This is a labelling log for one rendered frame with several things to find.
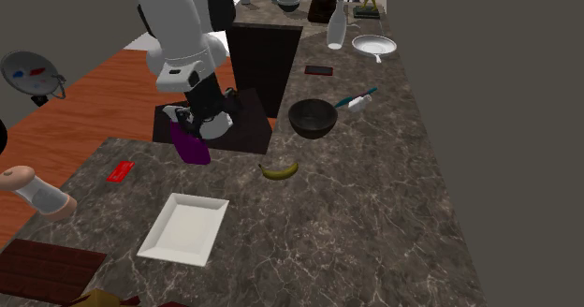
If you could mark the yellow brown cardboard box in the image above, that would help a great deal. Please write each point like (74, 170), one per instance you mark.
(98, 299)

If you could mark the white bottle vase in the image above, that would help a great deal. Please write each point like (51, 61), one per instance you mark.
(336, 30)

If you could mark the white frying pan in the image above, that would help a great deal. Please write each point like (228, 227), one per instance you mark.
(374, 45)

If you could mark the glass jar with wooden ends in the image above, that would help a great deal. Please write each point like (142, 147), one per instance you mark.
(41, 196)

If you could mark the grey bowl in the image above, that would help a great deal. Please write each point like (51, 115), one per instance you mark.
(288, 4)

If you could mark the grey round dish on stand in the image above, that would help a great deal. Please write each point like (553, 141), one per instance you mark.
(27, 73)

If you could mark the purple eggplant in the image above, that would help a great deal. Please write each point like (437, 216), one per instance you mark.
(194, 151)

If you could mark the dark robot stand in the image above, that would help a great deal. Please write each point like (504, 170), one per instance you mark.
(248, 130)

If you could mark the black bowl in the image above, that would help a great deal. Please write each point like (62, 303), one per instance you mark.
(313, 120)

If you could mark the white rectangular plate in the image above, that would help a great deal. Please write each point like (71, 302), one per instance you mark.
(186, 230)

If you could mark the dark brown box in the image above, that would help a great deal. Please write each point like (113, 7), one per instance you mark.
(321, 10)

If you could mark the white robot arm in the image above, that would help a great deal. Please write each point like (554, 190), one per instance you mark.
(175, 18)

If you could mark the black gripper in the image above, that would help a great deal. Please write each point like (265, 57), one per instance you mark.
(205, 97)

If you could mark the red card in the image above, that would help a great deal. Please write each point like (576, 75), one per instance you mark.
(121, 171)

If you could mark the yellow banana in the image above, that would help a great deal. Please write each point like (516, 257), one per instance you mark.
(278, 173)

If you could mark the dark red wooden board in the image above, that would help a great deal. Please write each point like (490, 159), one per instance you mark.
(45, 269)

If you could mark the dark phone with red edge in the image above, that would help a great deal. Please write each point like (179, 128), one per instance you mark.
(319, 70)

